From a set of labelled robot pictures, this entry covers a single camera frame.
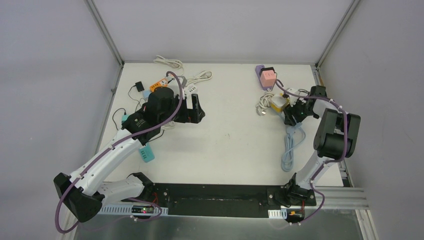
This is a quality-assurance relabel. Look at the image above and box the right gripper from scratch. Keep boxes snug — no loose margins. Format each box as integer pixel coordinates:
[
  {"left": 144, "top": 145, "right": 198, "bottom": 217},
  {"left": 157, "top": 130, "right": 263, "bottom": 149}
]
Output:
[{"left": 282, "top": 96, "right": 317, "bottom": 127}]

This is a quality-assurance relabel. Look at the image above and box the yellow white cube socket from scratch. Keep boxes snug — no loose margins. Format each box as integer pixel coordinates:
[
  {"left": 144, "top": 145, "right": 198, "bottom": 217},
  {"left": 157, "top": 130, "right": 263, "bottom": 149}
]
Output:
[{"left": 270, "top": 94, "right": 290, "bottom": 113}]

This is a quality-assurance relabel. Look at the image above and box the teal power strip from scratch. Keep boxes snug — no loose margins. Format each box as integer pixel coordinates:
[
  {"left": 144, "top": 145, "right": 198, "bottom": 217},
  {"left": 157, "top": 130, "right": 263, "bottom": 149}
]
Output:
[{"left": 138, "top": 143, "right": 155, "bottom": 163}]

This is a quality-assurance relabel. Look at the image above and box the black usb cable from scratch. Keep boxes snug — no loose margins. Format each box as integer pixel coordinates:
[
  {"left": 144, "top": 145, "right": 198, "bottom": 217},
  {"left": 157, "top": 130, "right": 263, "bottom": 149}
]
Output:
[{"left": 111, "top": 107, "right": 128, "bottom": 132}]

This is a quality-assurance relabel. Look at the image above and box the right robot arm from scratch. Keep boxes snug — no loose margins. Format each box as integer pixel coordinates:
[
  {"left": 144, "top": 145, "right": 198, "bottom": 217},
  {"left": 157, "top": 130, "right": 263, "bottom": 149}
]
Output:
[{"left": 283, "top": 85, "right": 361, "bottom": 205}]

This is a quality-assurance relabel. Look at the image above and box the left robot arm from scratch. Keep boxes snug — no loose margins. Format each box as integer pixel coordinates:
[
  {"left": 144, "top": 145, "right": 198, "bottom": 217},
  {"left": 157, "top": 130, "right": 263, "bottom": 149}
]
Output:
[{"left": 53, "top": 87, "right": 206, "bottom": 223}]

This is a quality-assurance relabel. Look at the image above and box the pink cube socket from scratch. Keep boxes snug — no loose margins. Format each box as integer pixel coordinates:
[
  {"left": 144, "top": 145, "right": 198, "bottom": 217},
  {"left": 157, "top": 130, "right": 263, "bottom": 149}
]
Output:
[{"left": 259, "top": 67, "right": 277, "bottom": 90}]

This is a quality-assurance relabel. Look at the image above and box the white power strip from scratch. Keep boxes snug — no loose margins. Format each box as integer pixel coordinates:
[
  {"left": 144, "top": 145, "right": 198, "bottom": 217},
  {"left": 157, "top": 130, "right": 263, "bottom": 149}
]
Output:
[{"left": 184, "top": 84, "right": 198, "bottom": 95}]

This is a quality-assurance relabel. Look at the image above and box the orange power strip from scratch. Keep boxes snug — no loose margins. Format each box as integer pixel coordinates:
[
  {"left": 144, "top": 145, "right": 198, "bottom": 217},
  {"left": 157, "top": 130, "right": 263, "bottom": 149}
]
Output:
[{"left": 149, "top": 78, "right": 169, "bottom": 93}]

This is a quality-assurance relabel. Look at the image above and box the light blue small charger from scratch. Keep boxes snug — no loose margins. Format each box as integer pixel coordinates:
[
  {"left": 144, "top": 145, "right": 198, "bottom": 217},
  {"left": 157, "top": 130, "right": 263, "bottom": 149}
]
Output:
[{"left": 142, "top": 90, "right": 151, "bottom": 99}]

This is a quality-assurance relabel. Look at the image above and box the purple power strip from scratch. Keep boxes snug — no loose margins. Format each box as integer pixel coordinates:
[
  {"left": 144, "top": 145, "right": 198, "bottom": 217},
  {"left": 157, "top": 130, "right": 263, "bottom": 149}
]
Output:
[{"left": 255, "top": 64, "right": 277, "bottom": 91}]

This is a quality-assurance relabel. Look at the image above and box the small black charger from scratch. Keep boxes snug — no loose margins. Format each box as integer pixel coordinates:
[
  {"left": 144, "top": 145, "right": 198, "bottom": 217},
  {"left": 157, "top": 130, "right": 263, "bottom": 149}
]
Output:
[{"left": 134, "top": 81, "right": 145, "bottom": 92}]

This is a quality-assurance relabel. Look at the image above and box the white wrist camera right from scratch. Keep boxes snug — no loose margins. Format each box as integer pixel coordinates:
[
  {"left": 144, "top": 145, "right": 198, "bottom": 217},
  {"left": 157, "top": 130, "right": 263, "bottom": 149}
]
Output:
[{"left": 286, "top": 87, "right": 300, "bottom": 102}]

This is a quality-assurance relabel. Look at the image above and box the light blue coiled cable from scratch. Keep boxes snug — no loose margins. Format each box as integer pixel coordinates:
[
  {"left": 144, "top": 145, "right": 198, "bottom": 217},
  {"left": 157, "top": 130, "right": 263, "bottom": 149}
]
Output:
[{"left": 281, "top": 124, "right": 307, "bottom": 172}]

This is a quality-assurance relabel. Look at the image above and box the white cord bundle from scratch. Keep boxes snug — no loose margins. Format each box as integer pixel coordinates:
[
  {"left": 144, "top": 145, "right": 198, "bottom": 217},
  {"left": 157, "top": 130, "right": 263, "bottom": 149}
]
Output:
[{"left": 255, "top": 92, "right": 276, "bottom": 117}]

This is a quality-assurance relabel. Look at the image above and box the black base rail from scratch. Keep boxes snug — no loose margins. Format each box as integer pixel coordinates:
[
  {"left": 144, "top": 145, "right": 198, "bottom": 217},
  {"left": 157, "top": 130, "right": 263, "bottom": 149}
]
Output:
[{"left": 136, "top": 183, "right": 317, "bottom": 218}]

